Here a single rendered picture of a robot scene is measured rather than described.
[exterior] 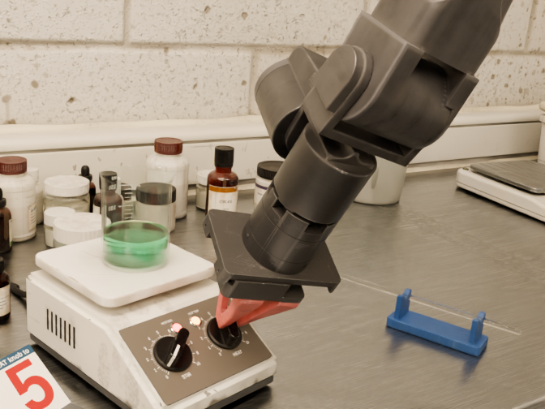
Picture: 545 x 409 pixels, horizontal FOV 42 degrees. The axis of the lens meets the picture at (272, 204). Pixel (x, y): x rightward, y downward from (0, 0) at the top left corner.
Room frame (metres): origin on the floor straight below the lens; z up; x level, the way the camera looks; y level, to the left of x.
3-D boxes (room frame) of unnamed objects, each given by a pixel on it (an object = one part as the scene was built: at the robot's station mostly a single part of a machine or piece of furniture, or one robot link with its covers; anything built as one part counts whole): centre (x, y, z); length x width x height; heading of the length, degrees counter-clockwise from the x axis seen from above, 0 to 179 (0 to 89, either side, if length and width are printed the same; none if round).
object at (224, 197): (0.96, 0.07, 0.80); 0.04 x 0.04 x 0.11
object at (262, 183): (1.03, -0.01, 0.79); 0.07 x 0.07 x 0.07
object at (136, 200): (0.59, 0.12, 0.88); 0.07 x 0.06 x 0.08; 131
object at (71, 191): (0.88, 0.27, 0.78); 0.06 x 0.06 x 0.07
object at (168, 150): (0.98, 0.15, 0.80); 0.06 x 0.06 x 0.11
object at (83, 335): (0.58, 0.11, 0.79); 0.22 x 0.13 x 0.08; 48
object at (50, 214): (0.83, 0.26, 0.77); 0.04 x 0.04 x 0.04
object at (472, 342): (0.67, -0.18, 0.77); 0.10 x 0.03 x 0.04; 59
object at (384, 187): (1.14, -0.16, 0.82); 0.18 x 0.13 x 0.15; 176
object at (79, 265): (0.59, 0.13, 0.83); 0.12 x 0.12 x 0.01; 48
